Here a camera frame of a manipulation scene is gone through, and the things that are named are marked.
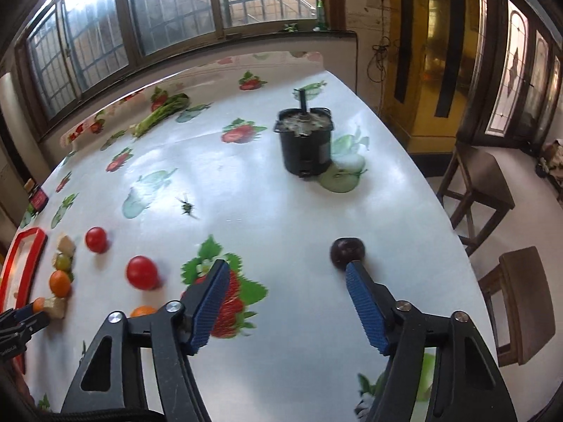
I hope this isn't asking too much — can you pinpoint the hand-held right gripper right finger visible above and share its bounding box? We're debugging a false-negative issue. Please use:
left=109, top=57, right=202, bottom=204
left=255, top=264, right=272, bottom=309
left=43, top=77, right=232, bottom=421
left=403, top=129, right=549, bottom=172
left=344, top=260, right=520, bottom=422

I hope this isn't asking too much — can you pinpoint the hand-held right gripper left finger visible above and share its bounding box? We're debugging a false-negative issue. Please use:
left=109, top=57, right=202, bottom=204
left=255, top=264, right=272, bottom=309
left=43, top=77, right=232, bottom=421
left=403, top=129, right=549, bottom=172
left=60, top=258, right=232, bottom=422

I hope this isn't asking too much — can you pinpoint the layered beige block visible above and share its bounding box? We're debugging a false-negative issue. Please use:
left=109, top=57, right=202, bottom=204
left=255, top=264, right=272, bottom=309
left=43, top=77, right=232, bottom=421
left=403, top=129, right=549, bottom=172
left=45, top=296, right=68, bottom=319

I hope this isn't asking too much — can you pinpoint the dark purple plum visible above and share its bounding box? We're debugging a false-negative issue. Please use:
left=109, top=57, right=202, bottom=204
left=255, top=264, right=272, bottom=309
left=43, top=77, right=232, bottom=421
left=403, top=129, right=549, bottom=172
left=330, top=237, right=366, bottom=272

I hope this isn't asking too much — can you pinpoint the red rimmed tray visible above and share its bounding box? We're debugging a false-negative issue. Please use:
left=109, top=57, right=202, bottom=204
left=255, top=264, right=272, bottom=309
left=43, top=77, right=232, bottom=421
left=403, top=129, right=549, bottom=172
left=0, top=226, right=48, bottom=376

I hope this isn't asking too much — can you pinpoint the red tomato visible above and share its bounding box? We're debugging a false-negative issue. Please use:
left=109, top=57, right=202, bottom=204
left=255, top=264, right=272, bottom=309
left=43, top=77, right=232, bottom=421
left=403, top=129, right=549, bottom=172
left=126, top=255, right=159, bottom=291
left=85, top=227, right=109, bottom=254

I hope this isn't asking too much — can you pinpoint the small dark stem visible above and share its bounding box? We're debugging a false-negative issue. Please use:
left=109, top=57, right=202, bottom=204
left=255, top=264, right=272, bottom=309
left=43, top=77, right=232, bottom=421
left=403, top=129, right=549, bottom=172
left=176, top=193, right=200, bottom=220

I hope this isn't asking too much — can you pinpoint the fruit print tablecloth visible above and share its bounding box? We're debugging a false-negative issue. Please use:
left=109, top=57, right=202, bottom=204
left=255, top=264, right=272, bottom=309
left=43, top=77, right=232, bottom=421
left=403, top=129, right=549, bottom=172
left=0, top=50, right=500, bottom=422

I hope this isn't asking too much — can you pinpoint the wooden stool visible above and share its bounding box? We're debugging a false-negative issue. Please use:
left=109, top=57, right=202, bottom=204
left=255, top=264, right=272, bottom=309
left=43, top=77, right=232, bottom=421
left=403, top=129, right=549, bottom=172
left=477, top=246, right=557, bottom=367
left=435, top=141, right=516, bottom=258

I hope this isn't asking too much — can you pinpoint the black motor with shaft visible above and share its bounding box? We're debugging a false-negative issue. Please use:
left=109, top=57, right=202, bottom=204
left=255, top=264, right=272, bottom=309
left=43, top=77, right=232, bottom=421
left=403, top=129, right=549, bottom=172
left=273, top=89, right=336, bottom=179

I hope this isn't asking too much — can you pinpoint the green leafy vegetable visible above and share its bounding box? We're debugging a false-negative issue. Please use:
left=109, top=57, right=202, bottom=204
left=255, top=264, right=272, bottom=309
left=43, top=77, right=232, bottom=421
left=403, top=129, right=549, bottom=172
left=132, top=93, right=191, bottom=138

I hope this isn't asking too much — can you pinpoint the white standing air conditioner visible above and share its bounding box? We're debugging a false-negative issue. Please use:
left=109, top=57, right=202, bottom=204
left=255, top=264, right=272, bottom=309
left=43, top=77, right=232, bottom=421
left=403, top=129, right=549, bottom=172
left=0, top=72, right=22, bottom=150

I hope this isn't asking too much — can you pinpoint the golden cabinet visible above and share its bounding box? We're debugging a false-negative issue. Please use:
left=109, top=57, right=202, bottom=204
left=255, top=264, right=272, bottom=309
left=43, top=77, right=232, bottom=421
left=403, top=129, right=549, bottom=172
left=380, top=0, right=489, bottom=177

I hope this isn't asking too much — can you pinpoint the stained glass door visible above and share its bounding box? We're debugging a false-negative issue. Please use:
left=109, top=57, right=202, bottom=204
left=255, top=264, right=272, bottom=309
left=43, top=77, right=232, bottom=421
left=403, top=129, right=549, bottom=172
left=484, top=0, right=563, bottom=150

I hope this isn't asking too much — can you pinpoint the green bottle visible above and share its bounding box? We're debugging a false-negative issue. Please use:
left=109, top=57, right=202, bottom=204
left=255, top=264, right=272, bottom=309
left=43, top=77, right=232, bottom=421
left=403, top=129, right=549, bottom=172
left=313, top=0, right=328, bottom=32

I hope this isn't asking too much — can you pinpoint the barred window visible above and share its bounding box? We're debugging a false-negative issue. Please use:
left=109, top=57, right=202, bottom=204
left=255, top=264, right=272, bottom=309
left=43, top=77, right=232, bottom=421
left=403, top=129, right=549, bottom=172
left=15, top=0, right=348, bottom=141

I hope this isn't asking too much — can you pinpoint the dark wall cable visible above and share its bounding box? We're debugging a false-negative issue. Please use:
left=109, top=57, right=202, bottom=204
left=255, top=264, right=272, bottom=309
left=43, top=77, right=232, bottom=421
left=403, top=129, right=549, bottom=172
left=367, top=35, right=392, bottom=84

